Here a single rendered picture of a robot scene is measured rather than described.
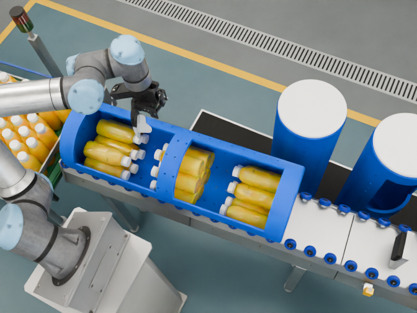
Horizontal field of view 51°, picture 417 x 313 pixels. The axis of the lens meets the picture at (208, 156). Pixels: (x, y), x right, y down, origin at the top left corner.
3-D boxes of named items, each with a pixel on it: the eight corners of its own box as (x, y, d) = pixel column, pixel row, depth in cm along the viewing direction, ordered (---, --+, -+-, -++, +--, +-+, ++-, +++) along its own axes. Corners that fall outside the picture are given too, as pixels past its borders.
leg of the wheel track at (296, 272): (292, 294, 248) (306, 271, 191) (282, 290, 249) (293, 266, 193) (295, 284, 250) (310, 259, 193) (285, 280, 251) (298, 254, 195)
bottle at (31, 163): (48, 165, 192) (31, 148, 177) (48, 179, 189) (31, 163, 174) (33, 168, 192) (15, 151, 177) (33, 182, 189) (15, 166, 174)
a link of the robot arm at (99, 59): (60, 70, 104) (106, 60, 104) (66, 51, 113) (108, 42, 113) (72, 99, 108) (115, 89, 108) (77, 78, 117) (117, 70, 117)
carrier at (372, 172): (321, 213, 251) (358, 251, 241) (355, 141, 173) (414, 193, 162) (355, 182, 258) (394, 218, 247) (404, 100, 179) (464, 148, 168)
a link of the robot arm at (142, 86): (116, 79, 116) (130, 56, 119) (121, 89, 120) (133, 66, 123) (141, 87, 114) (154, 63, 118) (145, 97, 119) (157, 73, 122)
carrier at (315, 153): (316, 211, 252) (314, 166, 264) (350, 140, 173) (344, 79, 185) (266, 210, 254) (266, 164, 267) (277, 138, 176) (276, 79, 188)
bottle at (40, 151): (56, 164, 192) (41, 148, 177) (41, 169, 191) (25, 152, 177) (54, 151, 195) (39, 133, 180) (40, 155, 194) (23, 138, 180)
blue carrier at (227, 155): (277, 253, 163) (285, 229, 138) (74, 178, 183) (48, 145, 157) (300, 185, 175) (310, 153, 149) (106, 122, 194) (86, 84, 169)
